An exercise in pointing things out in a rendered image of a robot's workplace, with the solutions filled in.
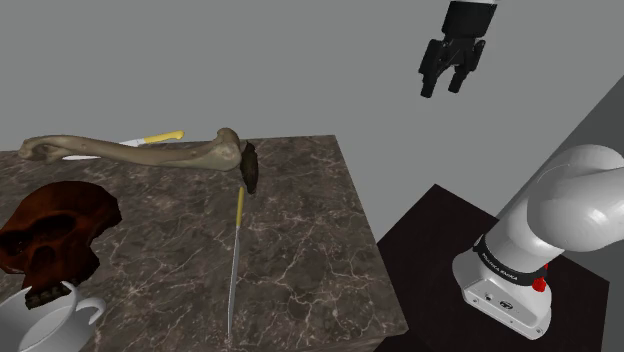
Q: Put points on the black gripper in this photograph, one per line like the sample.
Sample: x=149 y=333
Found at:
x=467 y=22

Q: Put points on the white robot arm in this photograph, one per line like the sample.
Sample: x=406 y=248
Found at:
x=516 y=244

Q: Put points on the dark robot stand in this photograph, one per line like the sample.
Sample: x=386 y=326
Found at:
x=429 y=273

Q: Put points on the dark brown rough lump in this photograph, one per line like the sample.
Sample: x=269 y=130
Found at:
x=249 y=168

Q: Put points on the long beige bone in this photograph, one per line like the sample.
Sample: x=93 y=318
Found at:
x=146 y=155

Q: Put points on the dark red-brown skull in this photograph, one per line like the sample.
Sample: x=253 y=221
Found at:
x=53 y=229

